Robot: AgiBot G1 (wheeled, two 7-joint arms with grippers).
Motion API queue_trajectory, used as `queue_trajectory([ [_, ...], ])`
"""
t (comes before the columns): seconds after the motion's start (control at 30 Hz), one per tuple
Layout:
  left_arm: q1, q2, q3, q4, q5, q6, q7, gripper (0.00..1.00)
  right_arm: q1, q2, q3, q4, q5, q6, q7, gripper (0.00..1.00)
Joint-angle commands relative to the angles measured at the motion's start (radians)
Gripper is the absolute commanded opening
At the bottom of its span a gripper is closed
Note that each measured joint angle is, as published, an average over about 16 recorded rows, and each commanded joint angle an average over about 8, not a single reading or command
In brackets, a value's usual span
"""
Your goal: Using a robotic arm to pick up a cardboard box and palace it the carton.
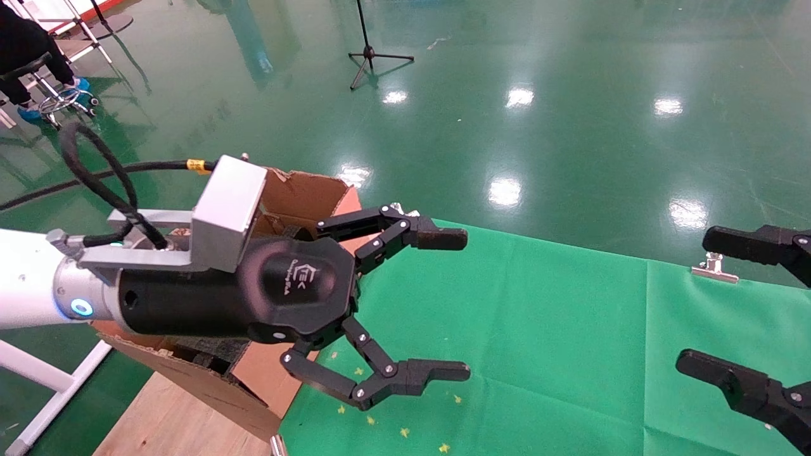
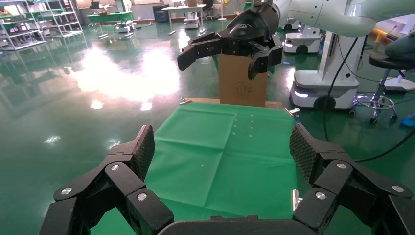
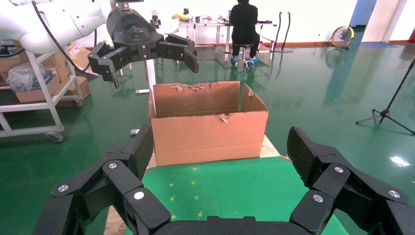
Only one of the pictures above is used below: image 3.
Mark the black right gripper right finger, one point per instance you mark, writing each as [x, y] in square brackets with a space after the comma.
[334, 181]

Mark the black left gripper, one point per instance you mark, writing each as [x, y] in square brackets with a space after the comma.
[133, 32]

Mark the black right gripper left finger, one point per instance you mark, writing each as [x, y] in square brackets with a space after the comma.
[120, 181]

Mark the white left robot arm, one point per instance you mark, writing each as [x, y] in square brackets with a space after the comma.
[71, 16]

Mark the brown cardboard storage box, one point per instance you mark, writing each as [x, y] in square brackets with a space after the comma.
[35, 95]
[82, 90]
[61, 74]
[8, 66]

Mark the large open cardboard carton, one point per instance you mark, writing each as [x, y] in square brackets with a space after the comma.
[207, 139]

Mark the small black device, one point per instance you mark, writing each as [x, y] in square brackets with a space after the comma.
[155, 21]

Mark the silver metal binder clip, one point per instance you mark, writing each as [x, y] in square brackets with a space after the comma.
[134, 132]

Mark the yellow toy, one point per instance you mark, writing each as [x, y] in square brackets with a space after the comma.
[180, 16]

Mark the white desk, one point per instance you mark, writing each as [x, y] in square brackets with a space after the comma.
[207, 22]

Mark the black tripod stand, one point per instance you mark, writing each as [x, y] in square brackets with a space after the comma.
[385, 113]

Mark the black round stool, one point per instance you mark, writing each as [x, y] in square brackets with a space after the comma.
[243, 46]

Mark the person in black clothes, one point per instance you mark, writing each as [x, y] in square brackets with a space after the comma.
[243, 22]

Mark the green table cloth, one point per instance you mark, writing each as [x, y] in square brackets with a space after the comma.
[227, 188]

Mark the white shelf cart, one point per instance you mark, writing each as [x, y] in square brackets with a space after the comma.
[26, 107]

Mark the clear plastic bag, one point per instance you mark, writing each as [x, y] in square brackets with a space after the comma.
[22, 77]

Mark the yellow floor fan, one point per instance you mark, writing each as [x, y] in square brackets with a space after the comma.
[342, 37]

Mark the white metal stand frame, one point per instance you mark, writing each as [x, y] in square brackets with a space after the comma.
[149, 76]

